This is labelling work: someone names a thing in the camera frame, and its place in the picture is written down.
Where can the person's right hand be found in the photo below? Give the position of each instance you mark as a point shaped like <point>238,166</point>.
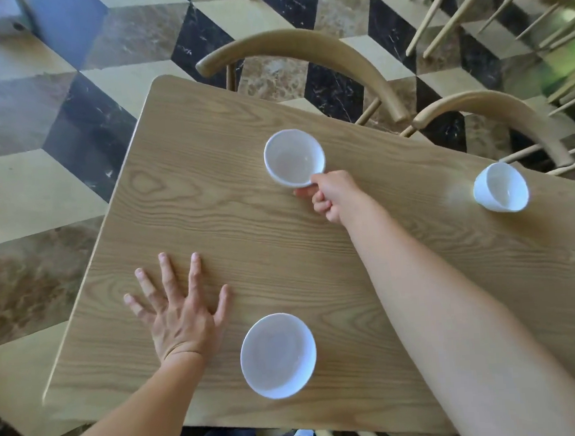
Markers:
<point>337,194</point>

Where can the white ceramic bowl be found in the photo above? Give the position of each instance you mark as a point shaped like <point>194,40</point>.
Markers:
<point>290,156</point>
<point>499,188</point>
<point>277,356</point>

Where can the person's left hand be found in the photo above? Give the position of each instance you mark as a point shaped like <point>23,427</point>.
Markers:
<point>182,326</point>

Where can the person's left forearm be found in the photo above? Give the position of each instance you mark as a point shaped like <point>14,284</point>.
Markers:
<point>125,428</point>

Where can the person's right forearm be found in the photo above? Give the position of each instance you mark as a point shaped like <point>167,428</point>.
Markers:
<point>447,322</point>

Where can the wooden table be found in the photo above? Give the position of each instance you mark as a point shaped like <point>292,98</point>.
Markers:
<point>219,220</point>

